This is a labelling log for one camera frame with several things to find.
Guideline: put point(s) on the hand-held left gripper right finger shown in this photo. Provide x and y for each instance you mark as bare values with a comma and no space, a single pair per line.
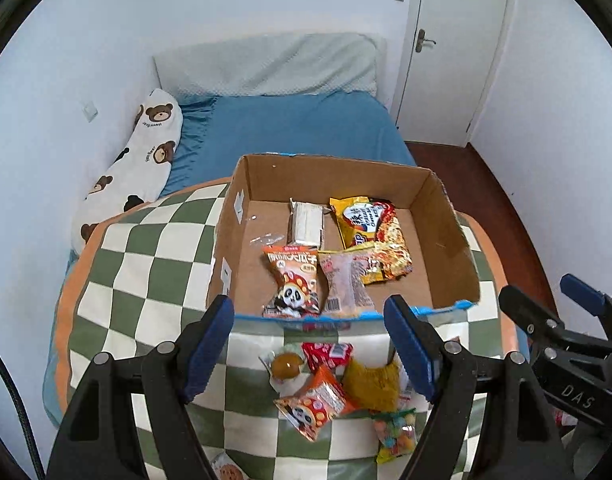
411,350

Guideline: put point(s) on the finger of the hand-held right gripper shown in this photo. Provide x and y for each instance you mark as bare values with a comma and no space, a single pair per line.
583,292
523,305

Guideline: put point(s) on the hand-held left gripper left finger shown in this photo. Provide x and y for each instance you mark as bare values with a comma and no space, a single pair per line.
211,345

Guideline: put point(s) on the mustard yellow snack packet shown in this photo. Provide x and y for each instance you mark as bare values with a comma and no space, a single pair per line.
371,385

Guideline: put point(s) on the colourful candy bag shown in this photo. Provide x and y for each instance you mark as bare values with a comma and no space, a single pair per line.
396,435

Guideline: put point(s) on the red snack packet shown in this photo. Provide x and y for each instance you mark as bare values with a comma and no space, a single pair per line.
323,355

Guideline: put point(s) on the small orange panda packet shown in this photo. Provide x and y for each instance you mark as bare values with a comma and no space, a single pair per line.
311,405

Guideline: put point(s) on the white cookie packet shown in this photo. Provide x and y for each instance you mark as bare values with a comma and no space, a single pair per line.
228,471

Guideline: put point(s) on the cardboard box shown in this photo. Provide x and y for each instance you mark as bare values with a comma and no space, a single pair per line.
266,180

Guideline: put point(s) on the brown egg snack packet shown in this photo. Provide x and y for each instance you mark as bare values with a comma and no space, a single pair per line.
286,366

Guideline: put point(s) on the pink translucent snack packet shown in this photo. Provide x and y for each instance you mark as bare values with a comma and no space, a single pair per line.
343,280

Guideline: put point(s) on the green checkered blanket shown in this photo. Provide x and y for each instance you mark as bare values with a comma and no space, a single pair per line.
136,270

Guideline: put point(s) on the large orange panda packet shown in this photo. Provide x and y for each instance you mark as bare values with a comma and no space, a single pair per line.
291,270

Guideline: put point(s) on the clear plastic wrapper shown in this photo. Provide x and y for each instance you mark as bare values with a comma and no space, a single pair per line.
266,240

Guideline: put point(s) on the yellow instant noodle packet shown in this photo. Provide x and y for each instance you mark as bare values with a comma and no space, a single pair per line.
371,230

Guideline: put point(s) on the white wrapped cracker packet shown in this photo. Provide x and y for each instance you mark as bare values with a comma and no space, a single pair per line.
306,222

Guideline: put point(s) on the bear print pillow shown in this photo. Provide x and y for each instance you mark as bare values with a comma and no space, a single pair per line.
136,170

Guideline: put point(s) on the blue bed sheet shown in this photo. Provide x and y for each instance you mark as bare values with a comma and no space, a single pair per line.
296,125

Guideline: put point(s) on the white door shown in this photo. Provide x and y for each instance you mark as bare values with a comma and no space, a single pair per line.
456,60

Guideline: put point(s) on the white wall socket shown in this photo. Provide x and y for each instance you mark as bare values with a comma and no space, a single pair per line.
90,111

